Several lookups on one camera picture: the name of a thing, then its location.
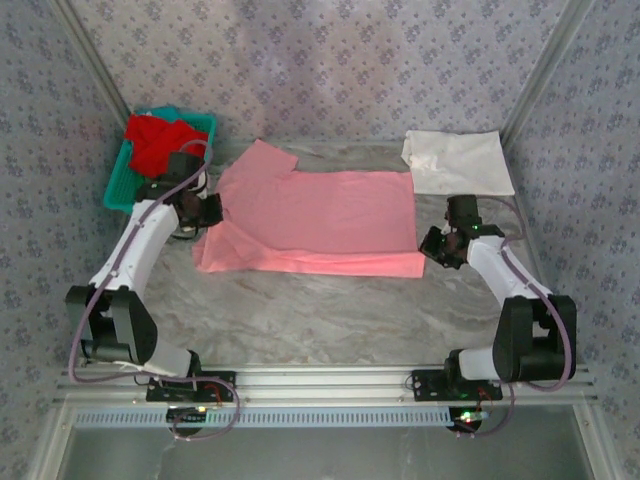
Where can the pink t-shirt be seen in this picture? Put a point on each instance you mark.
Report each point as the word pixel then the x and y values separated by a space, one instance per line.
pixel 325 215

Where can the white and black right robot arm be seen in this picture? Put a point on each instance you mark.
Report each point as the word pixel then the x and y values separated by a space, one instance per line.
pixel 500 270

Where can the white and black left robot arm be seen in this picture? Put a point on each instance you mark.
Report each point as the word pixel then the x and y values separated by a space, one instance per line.
pixel 145 240

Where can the red t-shirt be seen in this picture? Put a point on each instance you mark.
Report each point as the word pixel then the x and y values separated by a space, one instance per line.
pixel 150 145

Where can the teal plastic basket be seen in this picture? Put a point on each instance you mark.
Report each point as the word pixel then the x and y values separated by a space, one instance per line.
pixel 117 190

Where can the white folded t-shirt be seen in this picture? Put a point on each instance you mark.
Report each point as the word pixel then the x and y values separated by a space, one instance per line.
pixel 460 160

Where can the black controller board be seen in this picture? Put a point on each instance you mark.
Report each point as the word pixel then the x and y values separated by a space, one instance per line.
pixel 187 415
pixel 467 417

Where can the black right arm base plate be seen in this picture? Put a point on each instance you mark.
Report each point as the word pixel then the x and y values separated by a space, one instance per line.
pixel 425 385

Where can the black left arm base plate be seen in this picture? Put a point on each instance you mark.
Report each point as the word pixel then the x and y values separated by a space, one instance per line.
pixel 220 382

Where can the aluminium corner post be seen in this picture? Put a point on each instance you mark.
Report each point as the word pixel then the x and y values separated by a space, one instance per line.
pixel 95 55
pixel 550 65

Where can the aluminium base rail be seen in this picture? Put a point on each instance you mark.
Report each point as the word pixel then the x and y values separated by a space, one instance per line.
pixel 325 382

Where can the aluminium frame leg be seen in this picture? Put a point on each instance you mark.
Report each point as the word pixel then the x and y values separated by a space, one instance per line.
pixel 590 445
pixel 50 445

